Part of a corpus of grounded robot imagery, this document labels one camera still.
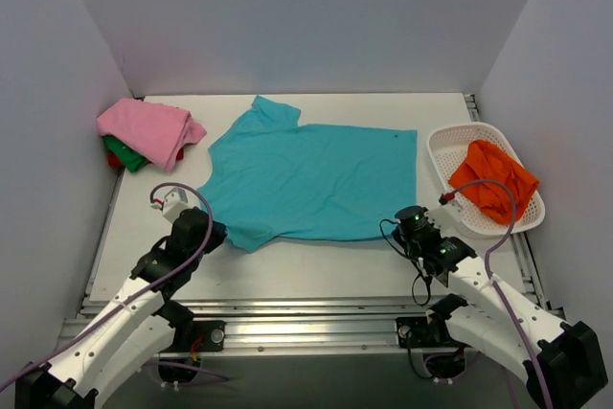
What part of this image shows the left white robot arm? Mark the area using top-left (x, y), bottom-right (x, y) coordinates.
top-left (14, 208), bottom-right (227, 408)

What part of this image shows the orange t-shirt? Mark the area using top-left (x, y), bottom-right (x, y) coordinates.
top-left (449, 140), bottom-right (540, 225)

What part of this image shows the red folded t-shirt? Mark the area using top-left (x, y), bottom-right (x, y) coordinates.
top-left (106, 148), bottom-right (184, 168)

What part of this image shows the aluminium rail frame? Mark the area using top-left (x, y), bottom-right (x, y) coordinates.
top-left (36, 92), bottom-right (586, 409)

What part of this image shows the pink folded t-shirt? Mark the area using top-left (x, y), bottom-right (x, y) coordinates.
top-left (96, 98), bottom-right (207, 172)

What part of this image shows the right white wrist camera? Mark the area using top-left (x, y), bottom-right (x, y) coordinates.
top-left (425, 201), bottom-right (463, 233)

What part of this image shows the teal t-shirt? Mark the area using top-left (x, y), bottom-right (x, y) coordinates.
top-left (198, 96), bottom-right (418, 252)

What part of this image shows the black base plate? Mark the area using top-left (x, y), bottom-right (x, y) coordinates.
top-left (164, 320), bottom-right (226, 353)
top-left (395, 316), bottom-right (452, 349)

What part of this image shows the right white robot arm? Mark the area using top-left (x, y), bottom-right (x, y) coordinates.
top-left (392, 206), bottom-right (608, 408)

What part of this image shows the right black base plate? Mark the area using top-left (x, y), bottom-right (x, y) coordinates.
top-left (395, 316), bottom-right (452, 349)

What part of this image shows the green folded t-shirt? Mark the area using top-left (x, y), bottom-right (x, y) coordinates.
top-left (102, 135), bottom-right (149, 173)

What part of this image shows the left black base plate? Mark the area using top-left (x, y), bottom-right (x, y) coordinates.
top-left (164, 320), bottom-right (226, 353)

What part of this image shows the black thin wire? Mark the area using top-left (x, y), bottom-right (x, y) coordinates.
top-left (378, 218), bottom-right (432, 307)

